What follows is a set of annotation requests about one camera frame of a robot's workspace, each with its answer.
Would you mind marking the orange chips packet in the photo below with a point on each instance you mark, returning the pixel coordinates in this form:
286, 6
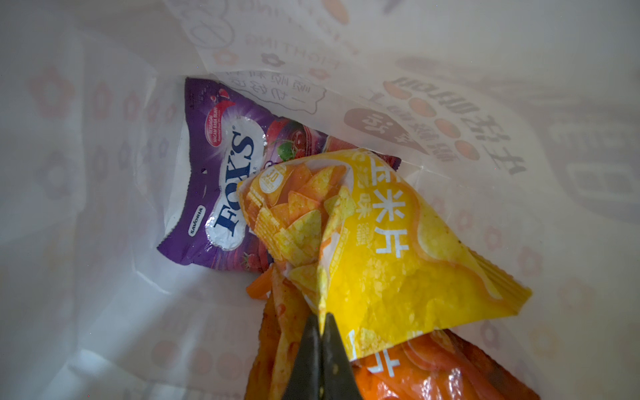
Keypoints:
437, 365

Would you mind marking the white patterned paper bag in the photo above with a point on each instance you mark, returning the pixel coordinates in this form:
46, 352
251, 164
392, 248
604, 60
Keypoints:
518, 121

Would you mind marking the purple Fox's candy bag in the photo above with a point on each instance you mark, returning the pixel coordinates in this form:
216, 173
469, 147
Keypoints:
230, 139

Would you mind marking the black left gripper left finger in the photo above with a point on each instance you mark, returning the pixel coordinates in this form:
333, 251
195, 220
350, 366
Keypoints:
306, 380

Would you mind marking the yellow corn chips packet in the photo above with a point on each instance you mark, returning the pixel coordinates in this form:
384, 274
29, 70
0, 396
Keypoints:
363, 246

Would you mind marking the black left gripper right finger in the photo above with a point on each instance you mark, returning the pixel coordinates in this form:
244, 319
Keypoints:
339, 382

